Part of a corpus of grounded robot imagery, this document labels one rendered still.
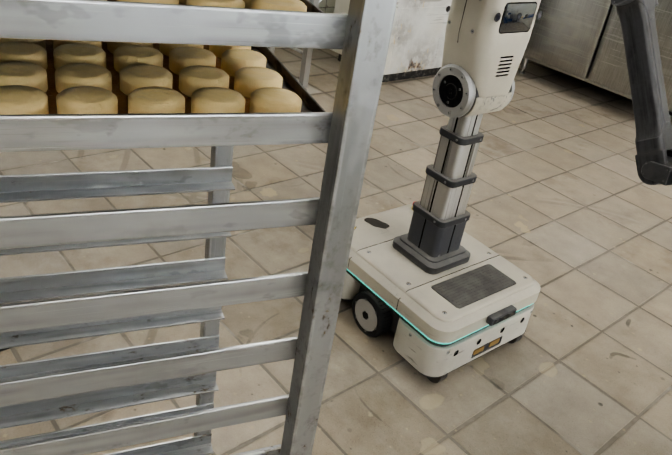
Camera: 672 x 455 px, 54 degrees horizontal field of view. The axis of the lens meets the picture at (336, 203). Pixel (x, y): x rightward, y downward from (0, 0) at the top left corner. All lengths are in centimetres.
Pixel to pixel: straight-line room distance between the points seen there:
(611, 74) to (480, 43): 340
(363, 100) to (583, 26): 480
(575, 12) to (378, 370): 376
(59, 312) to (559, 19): 502
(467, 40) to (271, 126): 138
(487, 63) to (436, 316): 76
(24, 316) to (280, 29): 34
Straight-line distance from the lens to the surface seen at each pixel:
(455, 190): 213
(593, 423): 231
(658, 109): 142
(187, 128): 57
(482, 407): 218
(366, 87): 57
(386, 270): 217
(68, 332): 121
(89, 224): 60
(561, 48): 544
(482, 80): 195
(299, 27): 57
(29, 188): 106
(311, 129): 60
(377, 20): 56
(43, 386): 72
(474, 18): 191
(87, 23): 53
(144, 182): 107
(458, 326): 205
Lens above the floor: 146
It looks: 29 degrees down
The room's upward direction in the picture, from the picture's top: 10 degrees clockwise
